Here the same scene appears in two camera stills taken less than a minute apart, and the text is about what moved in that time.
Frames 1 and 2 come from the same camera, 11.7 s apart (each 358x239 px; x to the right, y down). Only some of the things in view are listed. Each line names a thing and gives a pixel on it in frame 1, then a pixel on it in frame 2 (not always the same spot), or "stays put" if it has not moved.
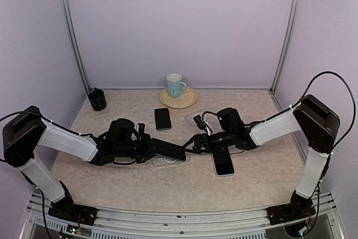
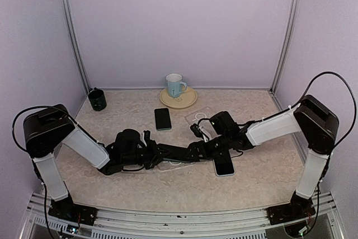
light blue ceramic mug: [175, 86] stays put
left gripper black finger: [157, 145] to [169, 151]
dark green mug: [97, 98] stays put
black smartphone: [222, 162] stays put
